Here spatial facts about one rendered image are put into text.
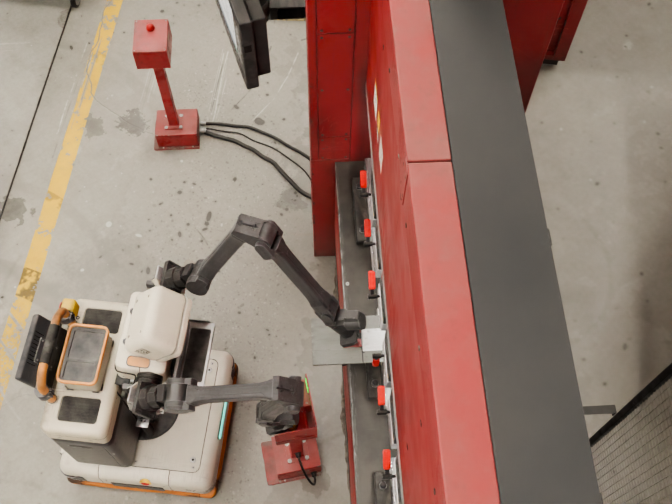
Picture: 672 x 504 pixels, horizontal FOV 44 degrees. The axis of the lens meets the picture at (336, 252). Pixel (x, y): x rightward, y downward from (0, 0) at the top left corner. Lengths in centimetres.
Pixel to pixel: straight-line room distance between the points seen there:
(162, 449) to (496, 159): 229
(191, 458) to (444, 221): 218
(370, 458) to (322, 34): 148
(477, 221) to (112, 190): 311
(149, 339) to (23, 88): 276
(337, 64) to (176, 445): 174
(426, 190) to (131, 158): 309
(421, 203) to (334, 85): 141
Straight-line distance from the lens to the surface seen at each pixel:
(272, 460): 390
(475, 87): 195
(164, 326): 269
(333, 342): 300
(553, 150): 477
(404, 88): 193
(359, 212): 335
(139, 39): 412
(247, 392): 257
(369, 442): 302
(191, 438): 369
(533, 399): 162
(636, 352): 433
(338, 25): 287
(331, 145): 341
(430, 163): 181
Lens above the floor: 380
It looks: 63 degrees down
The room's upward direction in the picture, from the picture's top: 1 degrees clockwise
